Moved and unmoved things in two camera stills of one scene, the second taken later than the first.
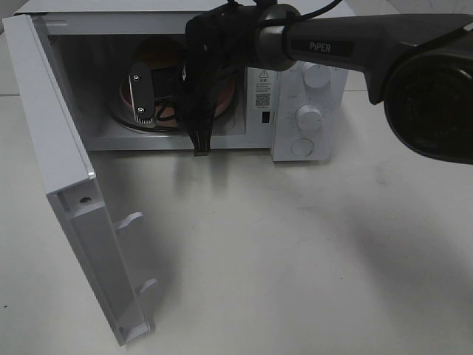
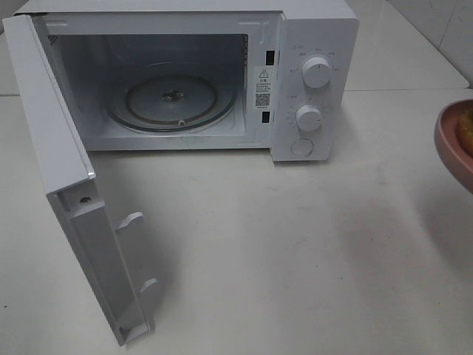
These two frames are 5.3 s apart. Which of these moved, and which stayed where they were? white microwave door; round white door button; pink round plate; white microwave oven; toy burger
Moved: pink round plate; toy burger
Stayed: white microwave oven; round white door button; white microwave door
